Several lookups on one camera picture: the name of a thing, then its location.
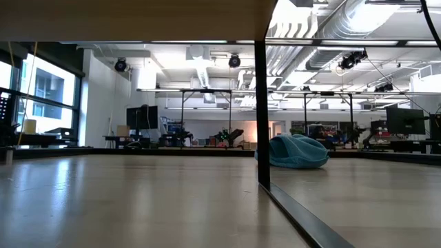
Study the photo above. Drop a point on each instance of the black computer monitor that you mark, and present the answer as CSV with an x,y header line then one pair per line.
x,y
142,118
406,121
435,126

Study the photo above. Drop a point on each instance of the beige cardboard box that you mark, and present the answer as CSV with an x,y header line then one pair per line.
x,y
123,131
29,126

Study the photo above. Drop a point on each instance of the large glass window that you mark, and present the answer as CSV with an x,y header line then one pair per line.
x,y
48,86

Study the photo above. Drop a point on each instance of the silver ventilation duct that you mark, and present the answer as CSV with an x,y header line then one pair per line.
x,y
344,24

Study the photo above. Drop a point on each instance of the dark background desk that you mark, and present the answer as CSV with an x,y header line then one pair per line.
x,y
127,139
44,139

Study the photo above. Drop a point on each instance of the black ceiling mounted device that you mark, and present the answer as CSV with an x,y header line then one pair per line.
x,y
349,61

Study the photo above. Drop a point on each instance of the black metal rig frame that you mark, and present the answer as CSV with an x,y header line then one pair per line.
x,y
103,151

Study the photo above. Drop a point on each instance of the blue terry cloth towel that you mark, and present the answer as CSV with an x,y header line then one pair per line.
x,y
296,151

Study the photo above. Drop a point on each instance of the black background rig frame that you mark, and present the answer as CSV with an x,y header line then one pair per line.
x,y
206,91
327,93

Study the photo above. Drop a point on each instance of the black background robot arm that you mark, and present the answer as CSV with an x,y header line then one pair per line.
x,y
234,134

